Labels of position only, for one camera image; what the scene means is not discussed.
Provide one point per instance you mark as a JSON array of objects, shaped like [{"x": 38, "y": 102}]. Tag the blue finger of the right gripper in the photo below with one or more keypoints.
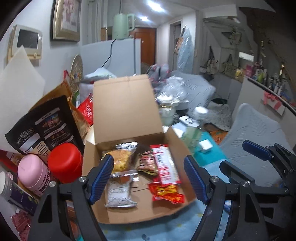
[{"x": 256, "y": 150}]

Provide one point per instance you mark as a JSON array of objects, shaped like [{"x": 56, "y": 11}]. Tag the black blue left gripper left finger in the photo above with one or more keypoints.
[{"x": 51, "y": 219}]

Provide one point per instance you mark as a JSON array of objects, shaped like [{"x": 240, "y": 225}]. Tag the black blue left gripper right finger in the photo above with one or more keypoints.
[{"x": 245, "y": 220}]

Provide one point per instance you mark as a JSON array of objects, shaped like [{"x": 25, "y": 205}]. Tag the white bread-print snack packet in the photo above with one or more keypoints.
[{"x": 118, "y": 194}]

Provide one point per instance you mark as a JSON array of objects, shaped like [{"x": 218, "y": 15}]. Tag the red yellow snack packet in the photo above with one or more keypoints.
[{"x": 169, "y": 193}]

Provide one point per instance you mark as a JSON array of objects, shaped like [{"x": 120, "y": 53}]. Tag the yellow snack bag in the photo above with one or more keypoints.
[{"x": 124, "y": 159}]

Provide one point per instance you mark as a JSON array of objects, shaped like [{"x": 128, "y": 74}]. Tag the white embossed chair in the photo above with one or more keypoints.
[{"x": 250, "y": 124}]

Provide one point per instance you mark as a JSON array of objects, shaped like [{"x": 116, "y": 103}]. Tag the pink plastic canister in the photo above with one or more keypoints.
[{"x": 34, "y": 174}]

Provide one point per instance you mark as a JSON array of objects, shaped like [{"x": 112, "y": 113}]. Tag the red plastic canister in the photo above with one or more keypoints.
[{"x": 65, "y": 163}]

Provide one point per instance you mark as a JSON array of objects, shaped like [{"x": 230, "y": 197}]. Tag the white charger block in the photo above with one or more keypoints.
[{"x": 205, "y": 145}]

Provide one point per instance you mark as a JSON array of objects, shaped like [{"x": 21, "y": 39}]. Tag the purple labelled jar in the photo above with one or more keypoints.
[{"x": 14, "y": 194}]

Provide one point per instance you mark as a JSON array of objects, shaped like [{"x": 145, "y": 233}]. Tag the red white barcode packet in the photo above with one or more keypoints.
[{"x": 167, "y": 170}]

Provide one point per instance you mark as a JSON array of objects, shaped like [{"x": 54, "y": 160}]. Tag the black snack pouch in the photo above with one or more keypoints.
[{"x": 44, "y": 128}]

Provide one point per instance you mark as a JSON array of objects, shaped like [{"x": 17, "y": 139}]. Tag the brown cardboard box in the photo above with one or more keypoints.
[{"x": 124, "y": 110}]

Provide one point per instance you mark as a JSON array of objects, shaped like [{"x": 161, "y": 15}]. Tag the dark red small packet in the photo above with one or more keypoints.
[{"x": 147, "y": 163}]

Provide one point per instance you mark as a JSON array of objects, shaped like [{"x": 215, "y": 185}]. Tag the white refrigerator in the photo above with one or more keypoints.
[{"x": 120, "y": 57}]

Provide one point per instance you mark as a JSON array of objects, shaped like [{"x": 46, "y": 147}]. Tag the gold framed picture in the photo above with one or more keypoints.
[{"x": 65, "y": 20}]

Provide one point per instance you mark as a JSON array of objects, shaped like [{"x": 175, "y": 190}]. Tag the green electric kettle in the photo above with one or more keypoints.
[{"x": 123, "y": 24}]

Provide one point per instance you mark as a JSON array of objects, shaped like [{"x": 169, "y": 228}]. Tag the white wall intercom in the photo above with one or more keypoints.
[{"x": 31, "y": 39}]

